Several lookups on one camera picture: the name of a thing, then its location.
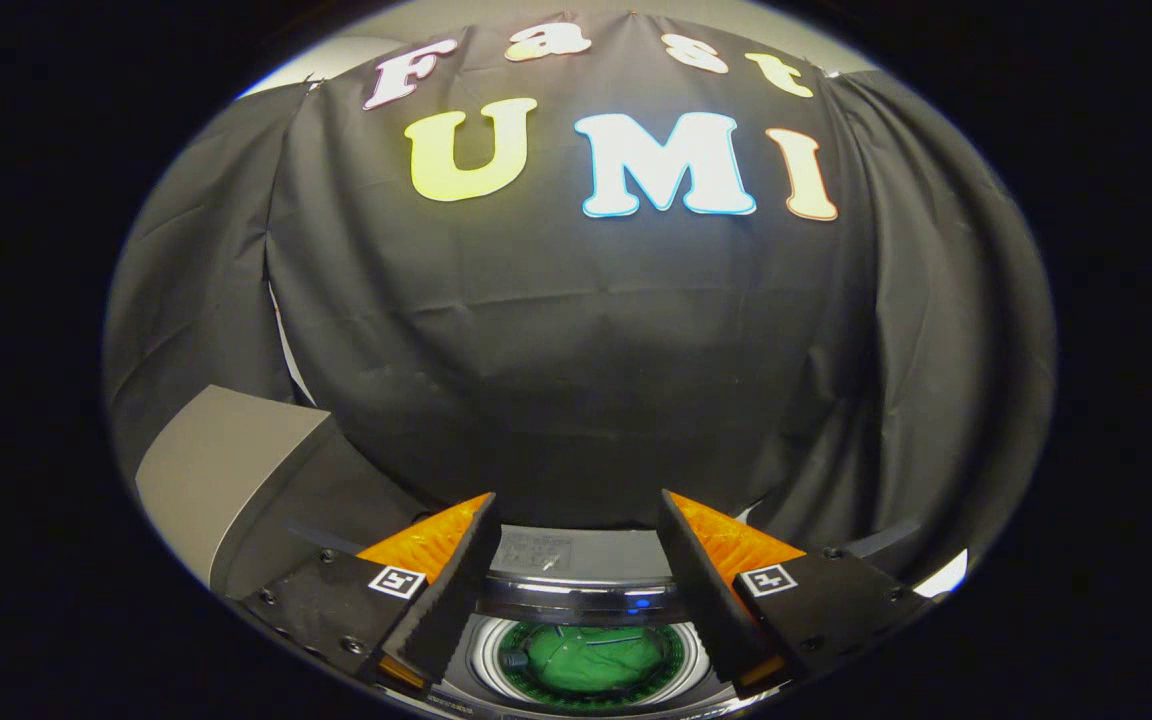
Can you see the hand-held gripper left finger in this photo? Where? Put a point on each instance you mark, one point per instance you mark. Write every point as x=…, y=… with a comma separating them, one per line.
x=456, y=590

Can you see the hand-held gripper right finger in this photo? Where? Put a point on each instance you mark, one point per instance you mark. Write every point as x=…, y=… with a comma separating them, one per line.
x=701, y=590

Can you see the grey washing machine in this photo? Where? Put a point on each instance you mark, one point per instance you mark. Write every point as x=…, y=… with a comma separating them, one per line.
x=536, y=550

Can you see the green polo shirt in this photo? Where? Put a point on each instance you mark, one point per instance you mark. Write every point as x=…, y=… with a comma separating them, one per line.
x=591, y=660

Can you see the black backdrop cloth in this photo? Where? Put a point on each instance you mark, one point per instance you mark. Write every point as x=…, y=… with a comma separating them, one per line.
x=576, y=350

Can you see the grey cabinet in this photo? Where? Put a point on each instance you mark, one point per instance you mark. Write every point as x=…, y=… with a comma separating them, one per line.
x=216, y=460

